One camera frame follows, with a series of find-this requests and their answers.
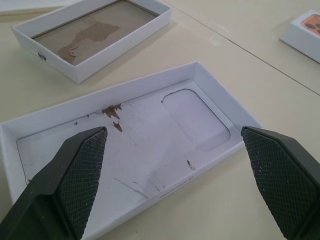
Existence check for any white box tray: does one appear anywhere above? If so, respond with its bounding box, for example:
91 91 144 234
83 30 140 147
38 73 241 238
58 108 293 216
0 61 263 240

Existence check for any white box copper phone print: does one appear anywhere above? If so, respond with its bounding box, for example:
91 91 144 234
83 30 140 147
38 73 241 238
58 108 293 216
279 9 320 65

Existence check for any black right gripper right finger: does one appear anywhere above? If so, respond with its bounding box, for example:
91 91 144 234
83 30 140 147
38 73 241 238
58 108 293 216
240 125 320 240

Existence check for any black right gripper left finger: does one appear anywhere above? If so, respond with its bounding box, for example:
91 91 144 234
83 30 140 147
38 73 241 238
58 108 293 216
0 126 109 240

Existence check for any white phone box base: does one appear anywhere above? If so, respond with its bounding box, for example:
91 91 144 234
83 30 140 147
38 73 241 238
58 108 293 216
10 0 173 84

